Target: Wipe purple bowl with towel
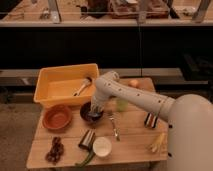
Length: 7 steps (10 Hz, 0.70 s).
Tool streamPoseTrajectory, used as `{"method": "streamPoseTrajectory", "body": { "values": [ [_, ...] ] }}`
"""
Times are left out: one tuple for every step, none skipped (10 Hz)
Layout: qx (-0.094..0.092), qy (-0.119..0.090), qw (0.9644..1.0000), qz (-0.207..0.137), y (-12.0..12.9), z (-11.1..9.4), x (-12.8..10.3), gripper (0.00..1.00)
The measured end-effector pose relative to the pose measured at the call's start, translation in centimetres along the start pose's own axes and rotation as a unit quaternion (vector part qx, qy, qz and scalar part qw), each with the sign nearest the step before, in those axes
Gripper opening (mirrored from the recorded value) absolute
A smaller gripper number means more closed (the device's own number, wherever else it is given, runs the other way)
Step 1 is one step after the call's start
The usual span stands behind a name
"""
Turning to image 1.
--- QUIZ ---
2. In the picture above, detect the striped small block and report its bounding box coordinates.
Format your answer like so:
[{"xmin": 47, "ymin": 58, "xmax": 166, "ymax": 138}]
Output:
[{"xmin": 144, "ymin": 113, "xmax": 158, "ymax": 129}]

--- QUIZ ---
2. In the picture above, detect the dark metal can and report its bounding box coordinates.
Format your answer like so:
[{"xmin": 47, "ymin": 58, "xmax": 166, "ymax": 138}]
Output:
[{"xmin": 78, "ymin": 130, "xmax": 95, "ymax": 150}]

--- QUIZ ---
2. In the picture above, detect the yellow corn toy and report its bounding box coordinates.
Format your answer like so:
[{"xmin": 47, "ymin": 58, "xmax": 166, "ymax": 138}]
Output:
[{"xmin": 149, "ymin": 133, "xmax": 166, "ymax": 153}]

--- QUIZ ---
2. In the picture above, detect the green vegetable toy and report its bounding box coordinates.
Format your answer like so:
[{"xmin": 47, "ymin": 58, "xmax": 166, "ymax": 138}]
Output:
[{"xmin": 75, "ymin": 150, "xmax": 95, "ymax": 167}]

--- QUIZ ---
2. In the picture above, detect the yellow plastic tub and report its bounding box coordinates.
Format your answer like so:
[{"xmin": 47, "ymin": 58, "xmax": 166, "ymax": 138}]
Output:
[{"xmin": 34, "ymin": 63, "xmax": 99, "ymax": 108}]

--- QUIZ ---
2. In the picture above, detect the metal fork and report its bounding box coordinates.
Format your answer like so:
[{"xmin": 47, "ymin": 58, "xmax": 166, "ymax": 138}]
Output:
[{"xmin": 108, "ymin": 113, "xmax": 120, "ymax": 141}]

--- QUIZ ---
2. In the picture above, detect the small orange fruit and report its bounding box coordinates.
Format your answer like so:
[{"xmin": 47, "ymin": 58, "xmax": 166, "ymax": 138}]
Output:
[{"xmin": 129, "ymin": 79, "xmax": 139, "ymax": 88}]

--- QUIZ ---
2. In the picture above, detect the dark grape bunch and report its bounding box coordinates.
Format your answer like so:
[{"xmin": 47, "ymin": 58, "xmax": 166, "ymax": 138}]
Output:
[{"xmin": 45, "ymin": 137, "xmax": 64, "ymax": 164}]

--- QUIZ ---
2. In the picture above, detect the green plastic cup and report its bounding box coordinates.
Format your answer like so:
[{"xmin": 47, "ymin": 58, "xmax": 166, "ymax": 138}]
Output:
[{"xmin": 116, "ymin": 98, "xmax": 128, "ymax": 112}]

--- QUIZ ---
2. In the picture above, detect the white round lid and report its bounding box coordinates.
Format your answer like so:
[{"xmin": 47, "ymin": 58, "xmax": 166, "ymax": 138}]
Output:
[{"xmin": 93, "ymin": 137, "xmax": 112, "ymax": 157}]

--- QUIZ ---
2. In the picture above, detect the wooden spoon in tub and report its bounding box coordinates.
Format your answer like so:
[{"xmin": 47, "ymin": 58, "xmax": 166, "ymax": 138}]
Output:
[{"xmin": 74, "ymin": 77, "xmax": 92, "ymax": 96}]

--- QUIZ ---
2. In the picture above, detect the dark purple bowl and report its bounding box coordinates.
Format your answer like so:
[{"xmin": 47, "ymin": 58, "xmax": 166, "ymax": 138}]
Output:
[{"xmin": 80, "ymin": 102, "xmax": 103, "ymax": 123}]

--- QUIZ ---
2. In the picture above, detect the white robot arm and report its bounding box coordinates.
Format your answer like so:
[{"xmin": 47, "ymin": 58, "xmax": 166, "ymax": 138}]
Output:
[{"xmin": 91, "ymin": 71, "xmax": 213, "ymax": 171}]

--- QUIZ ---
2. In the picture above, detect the wooden table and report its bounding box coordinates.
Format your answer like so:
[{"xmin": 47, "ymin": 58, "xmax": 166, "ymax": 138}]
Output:
[{"xmin": 25, "ymin": 77, "xmax": 169, "ymax": 170}]

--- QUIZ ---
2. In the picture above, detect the orange clay bowl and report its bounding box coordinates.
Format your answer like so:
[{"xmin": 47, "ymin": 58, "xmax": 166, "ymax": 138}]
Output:
[{"xmin": 42, "ymin": 105, "xmax": 72, "ymax": 130}]

